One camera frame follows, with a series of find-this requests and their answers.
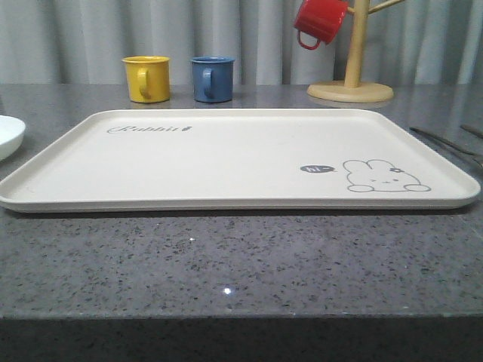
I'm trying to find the silver metal chopstick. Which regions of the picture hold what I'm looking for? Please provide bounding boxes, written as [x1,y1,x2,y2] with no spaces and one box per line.
[410,127,482,167]

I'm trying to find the white round plate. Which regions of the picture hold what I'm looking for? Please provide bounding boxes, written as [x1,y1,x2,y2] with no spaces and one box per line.
[0,115,26,161]

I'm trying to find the beige rabbit serving tray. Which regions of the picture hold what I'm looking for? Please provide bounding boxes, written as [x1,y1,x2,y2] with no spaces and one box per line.
[1,109,480,213]

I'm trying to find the blue mug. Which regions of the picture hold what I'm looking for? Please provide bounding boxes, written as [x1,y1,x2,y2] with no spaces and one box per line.
[191,57,235,103]

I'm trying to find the yellow mug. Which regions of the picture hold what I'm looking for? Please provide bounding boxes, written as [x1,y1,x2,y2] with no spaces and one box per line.
[122,56,171,103]

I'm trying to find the wooden mug tree stand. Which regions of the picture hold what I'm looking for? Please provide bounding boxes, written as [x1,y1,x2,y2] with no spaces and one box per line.
[307,0,403,103]

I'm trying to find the red mug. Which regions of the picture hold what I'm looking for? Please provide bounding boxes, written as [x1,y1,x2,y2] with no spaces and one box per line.
[294,0,349,50]

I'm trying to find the grey curtain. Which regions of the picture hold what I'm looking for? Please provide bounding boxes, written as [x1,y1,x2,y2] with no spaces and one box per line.
[1,1,482,86]

